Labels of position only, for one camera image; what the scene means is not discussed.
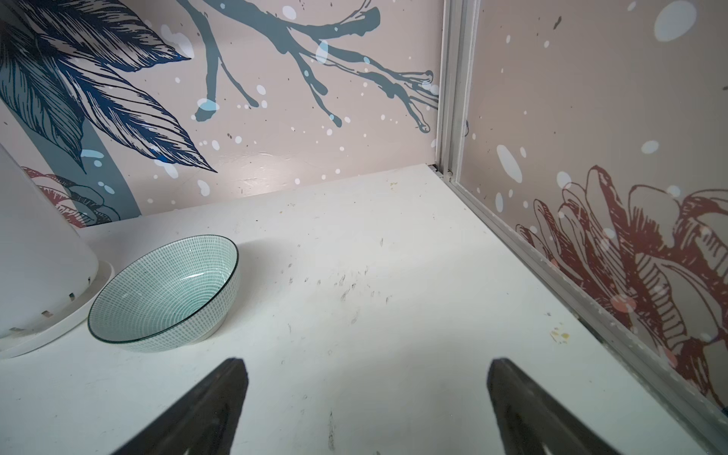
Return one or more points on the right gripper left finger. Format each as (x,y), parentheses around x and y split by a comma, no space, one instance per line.
(203,421)

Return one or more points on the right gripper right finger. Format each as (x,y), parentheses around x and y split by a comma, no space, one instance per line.
(531,421)

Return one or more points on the light green glass bowl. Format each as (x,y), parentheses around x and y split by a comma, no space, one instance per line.
(173,296)

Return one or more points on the white utensil cup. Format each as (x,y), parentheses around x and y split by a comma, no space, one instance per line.
(49,277)

